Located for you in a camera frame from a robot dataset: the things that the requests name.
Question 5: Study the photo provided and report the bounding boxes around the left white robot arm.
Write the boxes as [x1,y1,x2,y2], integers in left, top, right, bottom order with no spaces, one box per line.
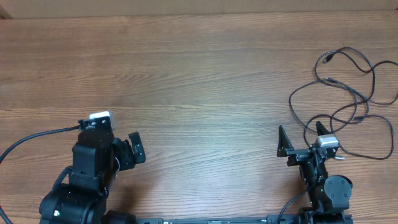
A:
[39,129,146,224]

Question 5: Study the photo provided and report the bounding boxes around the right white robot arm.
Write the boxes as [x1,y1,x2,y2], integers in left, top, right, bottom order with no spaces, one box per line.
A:
[276,121,353,224]

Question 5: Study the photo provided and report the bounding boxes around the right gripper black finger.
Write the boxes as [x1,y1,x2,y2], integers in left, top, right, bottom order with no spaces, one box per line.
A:
[277,125,294,157]
[315,121,330,136]

